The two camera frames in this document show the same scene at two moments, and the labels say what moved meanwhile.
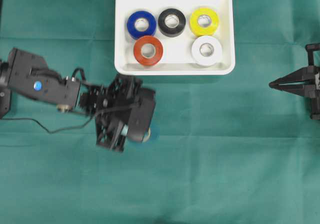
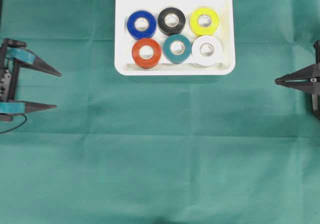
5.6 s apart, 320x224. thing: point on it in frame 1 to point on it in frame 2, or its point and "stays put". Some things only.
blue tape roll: (131, 28) stays put
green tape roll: (147, 139) to (177, 59)
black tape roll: (169, 31) stays put
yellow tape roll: (204, 31) stays put
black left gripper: (110, 105) to (9, 69)
